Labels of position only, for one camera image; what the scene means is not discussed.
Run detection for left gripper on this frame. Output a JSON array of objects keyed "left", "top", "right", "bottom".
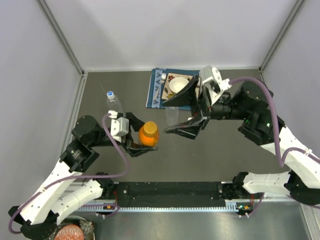
[{"left": 90, "top": 112, "right": 159, "bottom": 156}]

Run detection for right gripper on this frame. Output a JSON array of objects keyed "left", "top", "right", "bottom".
[{"left": 161, "top": 76, "right": 248, "bottom": 140}]

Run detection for clear plastic bottle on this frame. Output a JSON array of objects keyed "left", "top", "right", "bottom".
[
  {"left": 165, "top": 106, "right": 179, "bottom": 126},
  {"left": 106, "top": 94, "right": 124, "bottom": 117}
]

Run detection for orange juice bottle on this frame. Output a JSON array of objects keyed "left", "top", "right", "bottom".
[{"left": 138, "top": 121, "right": 159, "bottom": 147}]

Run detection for blue white bottle cap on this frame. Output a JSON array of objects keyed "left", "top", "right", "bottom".
[{"left": 106, "top": 91, "right": 115, "bottom": 99}]

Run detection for orange bottle cap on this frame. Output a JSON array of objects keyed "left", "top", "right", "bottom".
[{"left": 143, "top": 121, "right": 158, "bottom": 136}]

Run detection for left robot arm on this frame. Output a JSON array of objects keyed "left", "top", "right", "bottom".
[{"left": 8, "top": 110, "right": 158, "bottom": 240}]

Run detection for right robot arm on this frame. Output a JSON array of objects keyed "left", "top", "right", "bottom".
[{"left": 163, "top": 76, "right": 320, "bottom": 207}]

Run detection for square floral plate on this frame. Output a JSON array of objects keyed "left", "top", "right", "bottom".
[{"left": 161, "top": 73, "right": 192, "bottom": 100}]

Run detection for cream bowl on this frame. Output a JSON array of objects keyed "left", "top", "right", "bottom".
[{"left": 169, "top": 77, "right": 189, "bottom": 94}]

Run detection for blue patterned placemat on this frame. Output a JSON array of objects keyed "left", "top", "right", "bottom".
[{"left": 146, "top": 68, "right": 200, "bottom": 109}]

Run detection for silver fork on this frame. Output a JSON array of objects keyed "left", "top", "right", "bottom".
[{"left": 153, "top": 73, "right": 167, "bottom": 100}]

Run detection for stacked patterned bowls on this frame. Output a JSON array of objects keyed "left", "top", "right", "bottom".
[{"left": 50, "top": 216, "right": 96, "bottom": 240}]

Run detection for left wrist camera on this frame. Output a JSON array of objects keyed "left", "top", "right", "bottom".
[{"left": 108, "top": 110, "right": 129, "bottom": 143}]

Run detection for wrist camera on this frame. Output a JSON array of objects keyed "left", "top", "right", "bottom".
[
  {"left": 108, "top": 110, "right": 129, "bottom": 143},
  {"left": 199, "top": 65, "right": 231, "bottom": 106}
]

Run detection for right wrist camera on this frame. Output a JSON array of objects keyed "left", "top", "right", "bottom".
[{"left": 199, "top": 65, "right": 231, "bottom": 106}]

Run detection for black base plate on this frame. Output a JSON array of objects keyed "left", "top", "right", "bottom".
[{"left": 84, "top": 181, "right": 263, "bottom": 208}]

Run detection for aluminium frame rail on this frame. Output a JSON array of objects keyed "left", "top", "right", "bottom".
[{"left": 37, "top": 181, "right": 320, "bottom": 203}]

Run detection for grey cable duct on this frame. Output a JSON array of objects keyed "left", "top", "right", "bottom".
[{"left": 73, "top": 201, "right": 254, "bottom": 213}]

